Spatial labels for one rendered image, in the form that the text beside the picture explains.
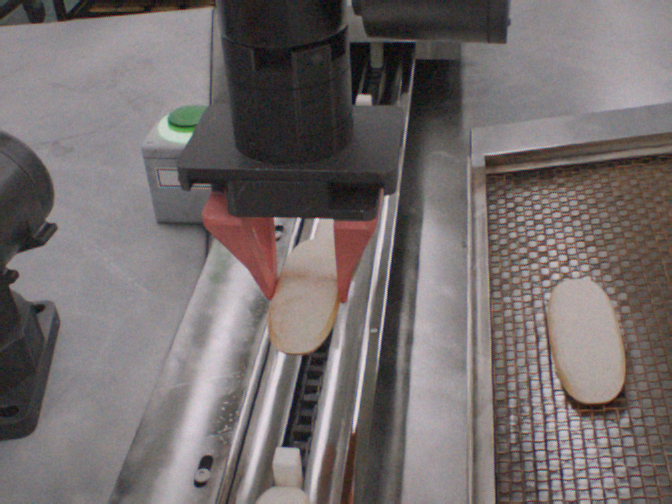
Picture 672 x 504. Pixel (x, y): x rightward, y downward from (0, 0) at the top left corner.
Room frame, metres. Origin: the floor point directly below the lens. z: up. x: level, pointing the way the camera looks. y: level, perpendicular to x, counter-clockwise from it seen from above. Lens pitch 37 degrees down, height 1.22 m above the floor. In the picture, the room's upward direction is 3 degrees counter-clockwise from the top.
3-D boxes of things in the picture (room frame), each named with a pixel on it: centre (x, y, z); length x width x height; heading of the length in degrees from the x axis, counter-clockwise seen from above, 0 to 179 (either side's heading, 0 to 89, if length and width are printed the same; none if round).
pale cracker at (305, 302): (0.36, 0.02, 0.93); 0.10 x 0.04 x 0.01; 171
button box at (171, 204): (0.62, 0.11, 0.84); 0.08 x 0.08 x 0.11; 81
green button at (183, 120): (0.62, 0.11, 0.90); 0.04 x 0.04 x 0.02
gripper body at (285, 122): (0.36, 0.02, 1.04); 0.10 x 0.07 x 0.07; 81
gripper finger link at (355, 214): (0.36, 0.01, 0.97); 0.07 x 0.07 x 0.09; 81
